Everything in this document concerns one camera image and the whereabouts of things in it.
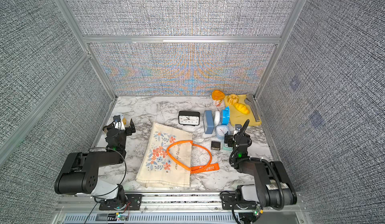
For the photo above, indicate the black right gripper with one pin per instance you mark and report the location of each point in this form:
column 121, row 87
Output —
column 229, row 138

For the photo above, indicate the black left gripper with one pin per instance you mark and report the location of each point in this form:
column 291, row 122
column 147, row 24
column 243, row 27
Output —
column 128, row 129

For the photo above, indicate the mint green alarm clock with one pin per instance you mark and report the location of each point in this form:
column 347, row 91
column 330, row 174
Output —
column 227, row 148

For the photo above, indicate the light blue square alarm clock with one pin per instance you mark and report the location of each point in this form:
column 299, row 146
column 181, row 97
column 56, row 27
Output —
column 221, row 131

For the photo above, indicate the small black square clock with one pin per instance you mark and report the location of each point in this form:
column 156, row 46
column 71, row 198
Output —
column 215, row 145

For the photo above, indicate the white round alarm clock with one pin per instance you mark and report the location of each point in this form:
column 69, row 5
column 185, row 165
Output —
column 217, row 118

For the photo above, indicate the blue rectangular alarm clock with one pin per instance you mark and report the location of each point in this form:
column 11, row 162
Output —
column 208, row 122

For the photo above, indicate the black square alarm clock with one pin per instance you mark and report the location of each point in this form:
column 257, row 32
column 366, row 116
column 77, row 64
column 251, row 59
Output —
column 189, row 118

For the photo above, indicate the canvas bag orange handles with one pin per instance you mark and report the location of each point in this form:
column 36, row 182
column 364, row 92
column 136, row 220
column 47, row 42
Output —
column 167, row 159

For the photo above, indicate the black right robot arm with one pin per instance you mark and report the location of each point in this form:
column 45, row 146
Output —
column 272, row 186

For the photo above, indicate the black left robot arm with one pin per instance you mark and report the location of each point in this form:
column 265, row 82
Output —
column 79, row 173

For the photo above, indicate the yellow cutting board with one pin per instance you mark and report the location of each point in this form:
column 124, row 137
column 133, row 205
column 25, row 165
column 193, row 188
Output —
column 238, row 118

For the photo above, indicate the yellow bread loaf toy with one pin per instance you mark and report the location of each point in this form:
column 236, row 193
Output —
column 242, row 108

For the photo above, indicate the grey metal wrench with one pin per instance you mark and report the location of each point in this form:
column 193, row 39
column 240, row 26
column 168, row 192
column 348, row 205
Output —
column 249, row 100

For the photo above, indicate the yellow bundt cake toy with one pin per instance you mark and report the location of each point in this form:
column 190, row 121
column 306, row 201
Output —
column 232, row 99

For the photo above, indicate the orange lid instant noodle cup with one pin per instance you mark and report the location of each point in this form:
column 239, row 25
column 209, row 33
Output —
column 217, row 97

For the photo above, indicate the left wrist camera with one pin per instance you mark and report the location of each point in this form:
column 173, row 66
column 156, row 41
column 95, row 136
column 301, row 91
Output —
column 117, row 125

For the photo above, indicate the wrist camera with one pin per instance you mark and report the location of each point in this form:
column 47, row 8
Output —
column 237, row 128
column 117, row 125

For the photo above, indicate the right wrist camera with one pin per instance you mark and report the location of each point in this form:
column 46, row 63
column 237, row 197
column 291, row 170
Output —
column 237, row 128

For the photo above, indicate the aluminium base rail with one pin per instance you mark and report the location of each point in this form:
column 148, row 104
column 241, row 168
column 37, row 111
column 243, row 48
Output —
column 152, row 207

